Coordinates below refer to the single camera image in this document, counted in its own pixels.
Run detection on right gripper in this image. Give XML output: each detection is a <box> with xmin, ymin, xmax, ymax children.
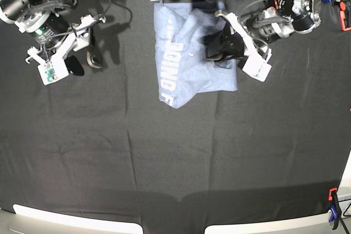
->
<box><xmin>25</xmin><ymin>14</ymin><xmax>106</xmax><ymax>69</ymax></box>

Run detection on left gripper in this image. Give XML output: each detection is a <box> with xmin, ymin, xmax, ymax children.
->
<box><xmin>202</xmin><ymin>10</ymin><xmax>272</xmax><ymax>61</ymax></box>

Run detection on light blue t-shirt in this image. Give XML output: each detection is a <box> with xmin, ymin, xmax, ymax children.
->
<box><xmin>154</xmin><ymin>1</ymin><xmax>237</xmax><ymax>109</ymax></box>

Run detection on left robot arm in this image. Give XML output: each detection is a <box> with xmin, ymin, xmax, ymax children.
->
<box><xmin>205</xmin><ymin>0</ymin><xmax>321</xmax><ymax>61</ymax></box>

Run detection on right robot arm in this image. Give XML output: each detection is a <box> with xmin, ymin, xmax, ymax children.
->
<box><xmin>1</xmin><ymin>0</ymin><xmax>106</xmax><ymax>76</ymax></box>

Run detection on black table cloth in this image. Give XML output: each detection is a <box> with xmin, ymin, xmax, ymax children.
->
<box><xmin>1</xmin><ymin>0</ymin><xmax>350</xmax><ymax>233</ymax></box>

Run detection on orange clamp top right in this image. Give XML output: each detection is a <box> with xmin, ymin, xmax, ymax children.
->
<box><xmin>339</xmin><ymin>0</ymin><xmax>350</xmax><ymax>31</ymax></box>

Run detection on orange blue clamp bottom right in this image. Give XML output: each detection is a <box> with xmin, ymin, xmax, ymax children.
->
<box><xmin>328</xmin><ymin>187</ymin><xmax>342</xmax><ymax>230</ymax></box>

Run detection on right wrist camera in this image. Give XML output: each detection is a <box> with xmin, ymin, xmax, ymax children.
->
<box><xmin>37</xmin><ymin>59</ymin><xmax>69</xmax><ymax>85</ymax></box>

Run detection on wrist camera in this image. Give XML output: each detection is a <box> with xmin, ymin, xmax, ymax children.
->
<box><xmin>37</xmin><ymin>59</ymin><xmax>69</xmax><ymax>85</ymax></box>
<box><xmin>242</xmin><ymin>54</ymin><xmax>272</xmax><ymax>82</ymax></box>

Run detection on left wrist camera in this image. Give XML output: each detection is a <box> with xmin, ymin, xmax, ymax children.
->
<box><xmin>242</xmin><ymin>54</ymin><xmax>272</xmax><ymax>82</ymax></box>

